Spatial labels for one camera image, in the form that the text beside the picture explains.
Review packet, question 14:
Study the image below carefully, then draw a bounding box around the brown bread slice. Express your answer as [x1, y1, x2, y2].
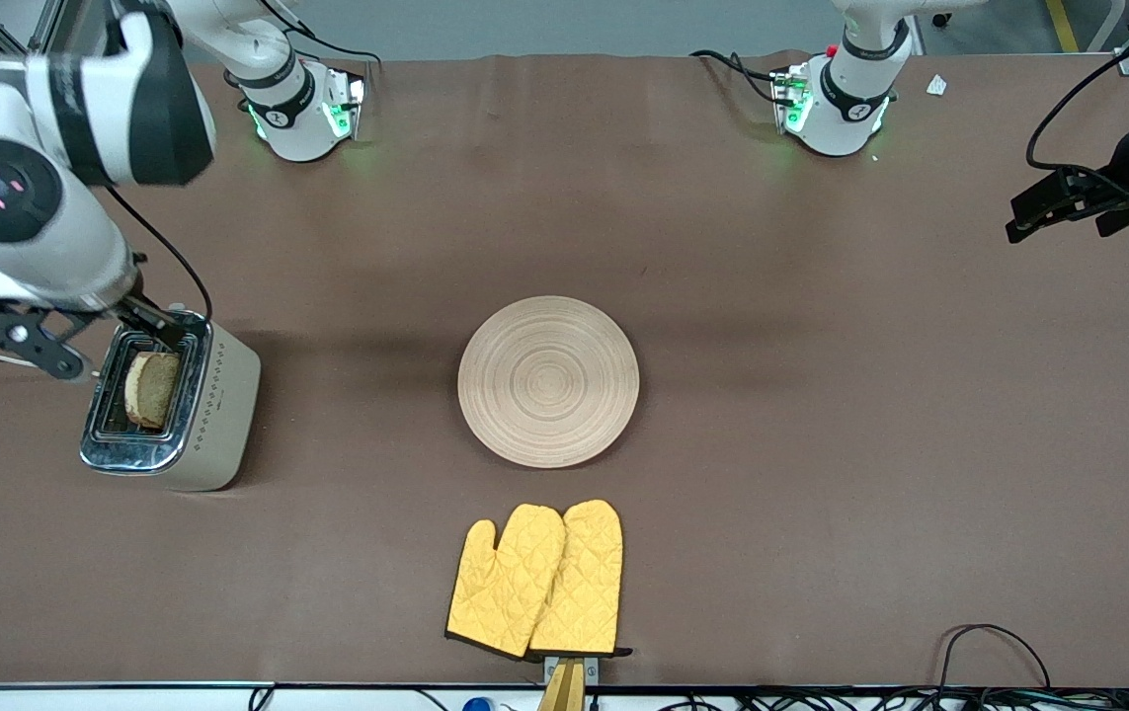
[122, 351, 183, 430]

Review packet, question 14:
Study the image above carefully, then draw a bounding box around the round wooden plate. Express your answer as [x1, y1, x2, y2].
[457, 295, 641, 470]

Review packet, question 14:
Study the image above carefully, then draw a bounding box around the silver and beige toaster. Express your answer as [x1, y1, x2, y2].
[80, 302, 262, 493]

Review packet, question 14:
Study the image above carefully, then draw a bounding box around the yellow quilted oven mitt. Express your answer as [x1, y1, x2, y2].
[445, 504, 567, 660]
[527, 499, 634, 660]

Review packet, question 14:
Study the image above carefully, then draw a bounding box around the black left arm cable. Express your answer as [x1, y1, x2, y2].
[1024, 0, 1129, 181]

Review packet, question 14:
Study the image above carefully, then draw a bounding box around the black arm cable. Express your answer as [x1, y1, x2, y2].
[1024, 0, 1129, 181]
[108, 186, 215, 325]

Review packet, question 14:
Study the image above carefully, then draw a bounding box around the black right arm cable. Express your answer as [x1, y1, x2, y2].
[108, 186, 215, 325]

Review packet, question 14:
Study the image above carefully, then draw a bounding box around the aluminium frame profile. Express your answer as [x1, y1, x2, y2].
[0, 0, 121, 60]

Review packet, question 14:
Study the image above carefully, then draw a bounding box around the black right base cable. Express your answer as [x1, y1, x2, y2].
[258, 0, 383, 66]

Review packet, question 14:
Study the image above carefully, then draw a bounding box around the black base cable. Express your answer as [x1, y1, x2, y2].
[258, 0, 383, 66]
[689, 49, 784, 106]

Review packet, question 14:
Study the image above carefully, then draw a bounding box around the black left base cable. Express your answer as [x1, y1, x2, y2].
[689, 49, 784, 106]

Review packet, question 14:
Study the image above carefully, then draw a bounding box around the looped black cable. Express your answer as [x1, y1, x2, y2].
[934, 623, 1055, 692]

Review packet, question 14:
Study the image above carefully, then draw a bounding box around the black cable bundle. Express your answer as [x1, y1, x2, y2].
[663, 688, 1129, 711]

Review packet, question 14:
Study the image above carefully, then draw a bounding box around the wooden clamp with grey bracket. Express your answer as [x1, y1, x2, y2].
[536, 654, 601, 711]

